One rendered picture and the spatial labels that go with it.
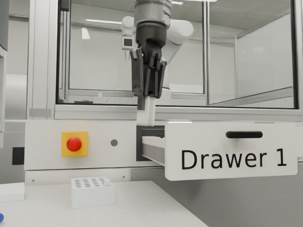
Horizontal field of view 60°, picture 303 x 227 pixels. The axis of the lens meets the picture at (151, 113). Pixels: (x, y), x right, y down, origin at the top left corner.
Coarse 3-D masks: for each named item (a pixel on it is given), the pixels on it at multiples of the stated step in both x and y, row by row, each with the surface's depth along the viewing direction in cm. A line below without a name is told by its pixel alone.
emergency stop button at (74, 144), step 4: (68, 140) 71; (72, 140) 71; (76, 140) 72; (80, 140) 72; (68, 144) 71; (72, 144) 71; (76, 144) 71; (80, 144) 72; (68, 148) 71; (72, 148) 71; (76, 148) 71
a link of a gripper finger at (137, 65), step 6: (132, 54) 59; (138, 54) 58; (132, 60) 60; (138, 60) 59; (132, 66) 60; (138, 66) 59; (132, 72) 60; (138, 72) 59; (132, 78) 60; (138, 78) 59; (132, 84) 60; (138, 84) 59; (132, 90) 60
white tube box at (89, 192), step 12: (72, 180) 62; (84, 180) 62; (96, 180) 62; (72, 192) 52; (84, 192) 52; (96, 192) 53; (108, 192) 54; (72, 204) 51; (84, 204) 52; (96, 204) 53; (108, 204) 54
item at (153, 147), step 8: (144, 136) 81; (152, 136) 85; (144, 144) 79; (152, 144) 70; (160, 144) 62; (144, 152) 79; (152, 152) 68; (160, 152) 61; (152, 160) 69; (160, 160) 61
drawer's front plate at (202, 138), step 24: (168, 144) 50; (192, 144) 51; (216, 144) 52; (240, 144) 53; (264, 144) 54; (288, 144) 56; (168, 168) 50; (192, 168) 51; (216, 168) 52; (240, 168) 53; (264, 168) 54; (288, 168) 55
